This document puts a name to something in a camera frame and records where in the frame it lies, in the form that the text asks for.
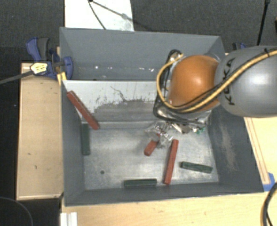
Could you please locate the dark green flat block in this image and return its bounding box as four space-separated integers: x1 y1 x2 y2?
80 123 91 156
123 178 158 189
180 161 213 174

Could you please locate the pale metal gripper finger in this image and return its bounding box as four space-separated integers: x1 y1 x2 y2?
144 124 162 143
160 127 174 148

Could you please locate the grey metal bin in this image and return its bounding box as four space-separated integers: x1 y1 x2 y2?
59 26 265 207

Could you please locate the short red-brown block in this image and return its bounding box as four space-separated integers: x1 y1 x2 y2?
143 133 161 157

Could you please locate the pale wood board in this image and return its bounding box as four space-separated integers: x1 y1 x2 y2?
16 62 65 201

